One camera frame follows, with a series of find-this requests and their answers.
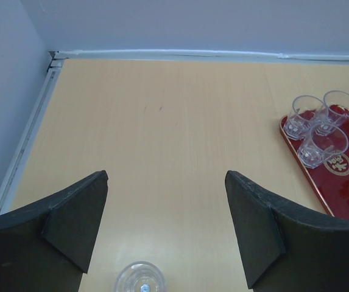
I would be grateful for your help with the red lacquer tray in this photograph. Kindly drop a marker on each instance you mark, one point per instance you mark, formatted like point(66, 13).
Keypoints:
point(330, 180)

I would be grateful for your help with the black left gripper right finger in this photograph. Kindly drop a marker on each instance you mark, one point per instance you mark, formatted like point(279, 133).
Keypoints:
point(285, 246)

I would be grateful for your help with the clear faceted glass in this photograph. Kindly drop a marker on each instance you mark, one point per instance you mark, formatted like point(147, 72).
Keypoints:
point(305, 111)

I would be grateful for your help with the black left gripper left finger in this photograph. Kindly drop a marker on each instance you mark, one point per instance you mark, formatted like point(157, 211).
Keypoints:
point(47, 245)

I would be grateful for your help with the aluminium table edge rail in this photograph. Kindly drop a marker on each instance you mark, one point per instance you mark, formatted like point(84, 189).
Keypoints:
point(17, 164)

